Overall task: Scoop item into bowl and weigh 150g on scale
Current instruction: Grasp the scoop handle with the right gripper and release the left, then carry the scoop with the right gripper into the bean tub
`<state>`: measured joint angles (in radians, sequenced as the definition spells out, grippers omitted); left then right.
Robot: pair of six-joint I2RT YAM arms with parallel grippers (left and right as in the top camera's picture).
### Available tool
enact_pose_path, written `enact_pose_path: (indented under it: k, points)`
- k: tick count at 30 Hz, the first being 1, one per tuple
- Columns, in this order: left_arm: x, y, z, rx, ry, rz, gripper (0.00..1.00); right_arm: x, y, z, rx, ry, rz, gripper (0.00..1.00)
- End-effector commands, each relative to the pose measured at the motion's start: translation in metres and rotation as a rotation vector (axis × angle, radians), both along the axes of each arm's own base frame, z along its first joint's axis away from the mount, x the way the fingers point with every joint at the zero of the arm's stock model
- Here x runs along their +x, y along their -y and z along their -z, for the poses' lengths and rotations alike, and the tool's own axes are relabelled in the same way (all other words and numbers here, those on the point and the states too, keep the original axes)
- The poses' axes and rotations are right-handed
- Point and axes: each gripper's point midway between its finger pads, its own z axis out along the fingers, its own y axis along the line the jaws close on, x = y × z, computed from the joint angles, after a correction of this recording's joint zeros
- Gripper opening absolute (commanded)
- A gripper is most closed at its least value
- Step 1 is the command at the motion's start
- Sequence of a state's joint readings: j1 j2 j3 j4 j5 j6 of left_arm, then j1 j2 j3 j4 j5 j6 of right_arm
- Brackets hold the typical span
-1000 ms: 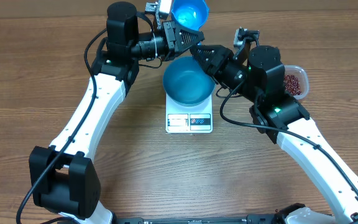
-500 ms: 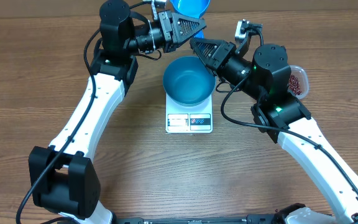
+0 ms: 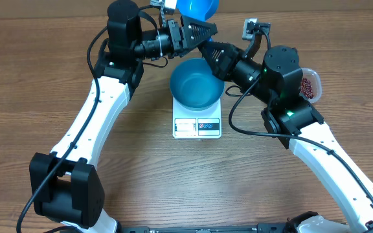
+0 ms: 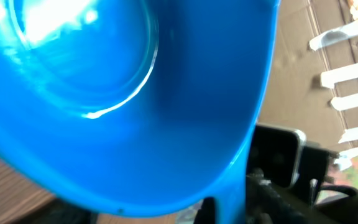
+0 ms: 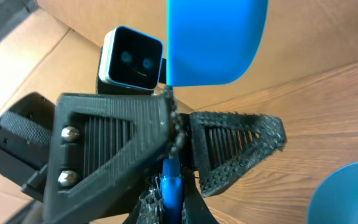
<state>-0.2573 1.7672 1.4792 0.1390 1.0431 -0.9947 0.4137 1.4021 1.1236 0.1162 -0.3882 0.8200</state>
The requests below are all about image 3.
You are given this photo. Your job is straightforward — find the clear plastic food container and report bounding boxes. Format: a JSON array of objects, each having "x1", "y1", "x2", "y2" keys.
[{"x1": 302, "y1": 68, "x2": 322, "y2": 104}]

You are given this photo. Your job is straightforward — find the white digital kitchen scale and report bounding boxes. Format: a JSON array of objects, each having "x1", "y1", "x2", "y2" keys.
[{"x1": 172, "y1": 98, "x2": 222, "y2": 139}]

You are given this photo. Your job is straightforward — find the blue plastic measuring scoop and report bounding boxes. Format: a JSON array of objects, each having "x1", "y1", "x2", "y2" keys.
[{"x1": 176, "y1": 0, "x2": 220, "y2": 21}]

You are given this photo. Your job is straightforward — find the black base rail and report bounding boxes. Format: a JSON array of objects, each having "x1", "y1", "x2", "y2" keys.
[{"x1": 115, "y1": 210, "x2": 352, "y2": 233}]

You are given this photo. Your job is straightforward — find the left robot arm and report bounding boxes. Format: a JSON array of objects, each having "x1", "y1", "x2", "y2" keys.
[{"x1": 26, "y1": 1, "x2": 218, "y2": 232}]

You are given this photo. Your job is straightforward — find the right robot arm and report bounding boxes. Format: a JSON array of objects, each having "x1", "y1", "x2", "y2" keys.
[{"x1": 199, "y1": 42, "x2": 373, "y2": 232}]

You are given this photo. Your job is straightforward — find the blue metal bowl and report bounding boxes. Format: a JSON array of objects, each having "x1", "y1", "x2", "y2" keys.
[{"x1": 170, "y1": 58, "x2": 225, "y2": 111}]

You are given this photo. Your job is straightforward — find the red adzuki beans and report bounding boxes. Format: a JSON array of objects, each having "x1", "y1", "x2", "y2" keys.
[{"x1": 300, "y1": 78, "x2": 315, "y2": 99}]

